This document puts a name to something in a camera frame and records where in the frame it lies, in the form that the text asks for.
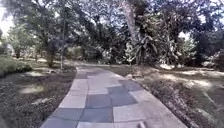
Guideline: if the wood of trees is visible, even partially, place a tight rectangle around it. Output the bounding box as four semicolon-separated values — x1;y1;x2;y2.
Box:
0;0;224;72

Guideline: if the leaf-strewn dirt ground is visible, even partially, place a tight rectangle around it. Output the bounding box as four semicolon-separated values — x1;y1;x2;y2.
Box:
0;59;78;128
99;63;224;128

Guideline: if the low green bush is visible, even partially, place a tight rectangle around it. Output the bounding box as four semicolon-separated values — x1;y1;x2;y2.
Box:
0;56;34;77

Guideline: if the thin tree trunk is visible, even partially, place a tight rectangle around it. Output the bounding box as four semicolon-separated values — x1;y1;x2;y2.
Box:
59;6;67;70

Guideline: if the thick pale tree trunk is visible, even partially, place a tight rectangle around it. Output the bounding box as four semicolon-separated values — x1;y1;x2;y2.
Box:
120;0;144;66

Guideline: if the grey paved slab path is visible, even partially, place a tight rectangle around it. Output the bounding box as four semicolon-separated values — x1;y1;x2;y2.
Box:
39;63;188;128

